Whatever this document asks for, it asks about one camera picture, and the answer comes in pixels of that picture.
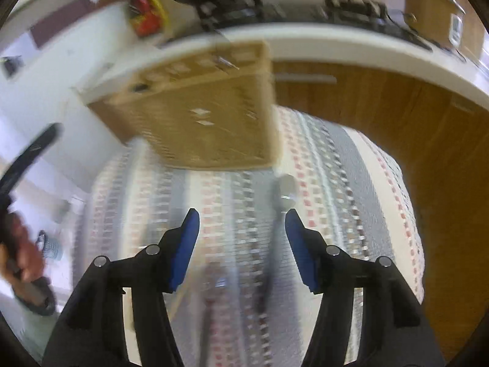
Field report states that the dark cooking oil bottle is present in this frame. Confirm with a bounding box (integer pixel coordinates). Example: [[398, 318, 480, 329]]
[[128, 0, 169, 38]]

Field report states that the metal cabinet handle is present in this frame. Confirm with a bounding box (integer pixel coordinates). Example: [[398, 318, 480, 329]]
[[275, 72, 339, 85]]

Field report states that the brown rice cooker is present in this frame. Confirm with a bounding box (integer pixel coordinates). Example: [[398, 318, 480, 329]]
[[403, 0, 467, 46]]

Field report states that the striped woven placemat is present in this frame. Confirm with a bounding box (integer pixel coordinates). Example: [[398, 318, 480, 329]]
[[71, 105, 426, 367]]

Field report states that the metal spoon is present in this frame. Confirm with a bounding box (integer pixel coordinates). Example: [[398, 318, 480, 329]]
[[254, 174, 299, 314]]

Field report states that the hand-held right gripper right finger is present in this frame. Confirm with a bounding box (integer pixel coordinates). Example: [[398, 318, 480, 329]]
[[285, 208, 446, 367]]

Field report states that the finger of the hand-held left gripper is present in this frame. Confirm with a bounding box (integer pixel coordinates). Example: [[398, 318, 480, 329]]
[[0, 122, 64, 209]]

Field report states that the black burner grate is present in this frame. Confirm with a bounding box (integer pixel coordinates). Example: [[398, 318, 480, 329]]
[[325, 0, 386, 21], [200, 0, 264, 31]]

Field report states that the person's left hand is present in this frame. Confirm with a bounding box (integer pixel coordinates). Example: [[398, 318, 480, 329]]
[[0, 210, 46, 287]]

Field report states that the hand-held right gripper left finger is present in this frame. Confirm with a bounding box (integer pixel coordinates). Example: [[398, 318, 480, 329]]
[[42, 207, 201, 367]]

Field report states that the beige plastic utensil basket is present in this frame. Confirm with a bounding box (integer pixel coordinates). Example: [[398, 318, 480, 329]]
[[86, 40, 281, 171]]

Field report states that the black glass gas cooktop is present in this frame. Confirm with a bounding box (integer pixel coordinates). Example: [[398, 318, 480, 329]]
[[197, 0, 434, 52]]

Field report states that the blue white patterned object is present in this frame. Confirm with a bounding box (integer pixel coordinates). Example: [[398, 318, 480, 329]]
[[38, 231, 64, 262]]

